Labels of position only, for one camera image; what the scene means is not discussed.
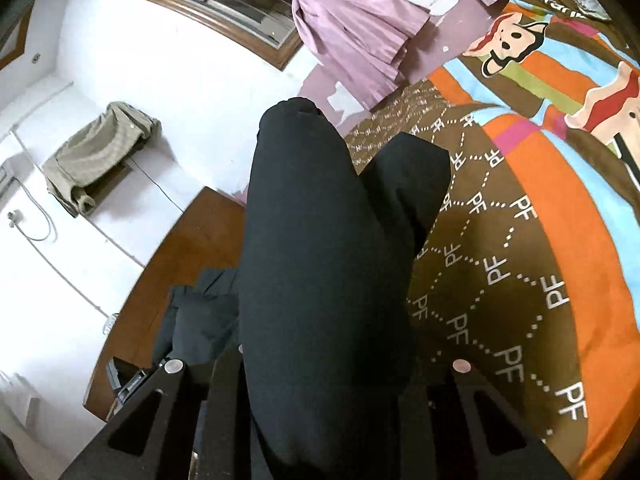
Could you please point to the beige cloth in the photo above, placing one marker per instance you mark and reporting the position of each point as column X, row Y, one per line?
column 95, row 150

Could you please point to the dark cloth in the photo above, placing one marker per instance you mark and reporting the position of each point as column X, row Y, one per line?
column 200, row 320

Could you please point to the knotted purple curtain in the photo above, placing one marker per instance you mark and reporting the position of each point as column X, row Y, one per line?
column 350, row 35

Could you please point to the white wall socket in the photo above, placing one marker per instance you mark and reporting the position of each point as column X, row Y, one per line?
column 16, row 217

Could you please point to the wooden window frame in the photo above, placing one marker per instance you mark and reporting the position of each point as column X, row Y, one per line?
column 225, row 12

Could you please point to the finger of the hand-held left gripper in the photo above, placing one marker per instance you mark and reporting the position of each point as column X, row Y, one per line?
column 462, row 390
column 225, row 375

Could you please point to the large black shirt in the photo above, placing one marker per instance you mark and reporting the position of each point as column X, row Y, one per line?
column 320, row 260

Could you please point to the wooden headboard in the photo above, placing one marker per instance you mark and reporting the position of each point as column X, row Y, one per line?
column 200, row 240

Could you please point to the small black device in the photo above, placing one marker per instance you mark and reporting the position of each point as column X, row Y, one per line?
column 125, row 382

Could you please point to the printed blanket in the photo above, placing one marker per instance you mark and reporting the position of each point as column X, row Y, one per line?
column 525, row 210

